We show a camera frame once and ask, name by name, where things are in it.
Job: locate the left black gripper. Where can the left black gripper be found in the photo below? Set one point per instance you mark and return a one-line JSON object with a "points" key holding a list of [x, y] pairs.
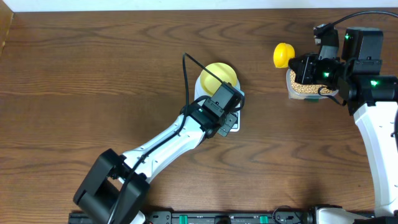
{"points": [[231, 123]]}

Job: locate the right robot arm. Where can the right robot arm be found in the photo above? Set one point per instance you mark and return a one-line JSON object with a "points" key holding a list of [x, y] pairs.
{"points": [[371, 98]]}

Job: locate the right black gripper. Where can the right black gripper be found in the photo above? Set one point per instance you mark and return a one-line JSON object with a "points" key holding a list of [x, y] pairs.
{"points": [[304, 75]]}

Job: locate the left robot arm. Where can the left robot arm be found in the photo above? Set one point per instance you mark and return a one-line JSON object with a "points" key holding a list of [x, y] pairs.
{"points": [[115, 188]]}

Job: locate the clear container of soybeans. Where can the clear container of soybeans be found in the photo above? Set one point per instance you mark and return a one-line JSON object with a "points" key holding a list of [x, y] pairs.
{"points": [[305, 92]]}

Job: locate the yellow measuring scoop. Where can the yellow measuring scoop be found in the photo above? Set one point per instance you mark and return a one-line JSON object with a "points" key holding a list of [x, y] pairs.
{"points": [[283, 52]]}

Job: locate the pale yellow bowl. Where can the pale yellow bowl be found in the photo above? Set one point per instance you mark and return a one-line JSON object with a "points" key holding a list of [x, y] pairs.
{"points": [[222, 73]]}

